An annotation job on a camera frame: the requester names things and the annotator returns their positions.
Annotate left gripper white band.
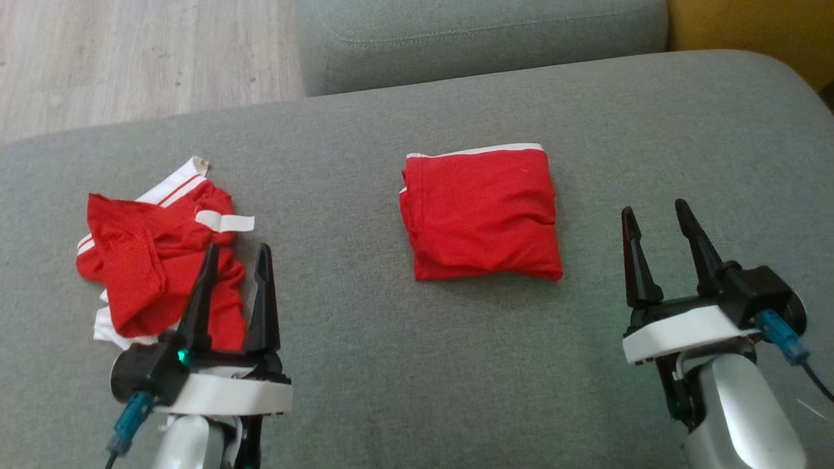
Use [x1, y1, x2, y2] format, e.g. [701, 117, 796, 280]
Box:
[155, 243, 293, 418]

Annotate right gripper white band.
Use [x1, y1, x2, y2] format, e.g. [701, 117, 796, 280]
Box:
[620, 199, 762, 365]

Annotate red Bulls 23 jersey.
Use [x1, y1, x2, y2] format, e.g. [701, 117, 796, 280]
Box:
[76, 156, 255, 352]

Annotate red shorts with white trim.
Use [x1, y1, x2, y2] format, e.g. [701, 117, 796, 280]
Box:
[399, 143, 564, 282]

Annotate large grey sofa seat cushion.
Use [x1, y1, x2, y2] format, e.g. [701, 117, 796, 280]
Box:
[0, 50, 834, 469]

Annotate yellow sofa backrest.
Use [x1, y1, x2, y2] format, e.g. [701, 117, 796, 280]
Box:
[668, 0, 834, 92]

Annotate grey sofa back cushion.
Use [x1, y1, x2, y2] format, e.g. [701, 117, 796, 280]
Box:
[296, 0, 670, 97]

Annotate left camera cable blue plug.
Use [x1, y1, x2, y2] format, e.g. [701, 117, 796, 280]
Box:
[106, 391, 156, 469]

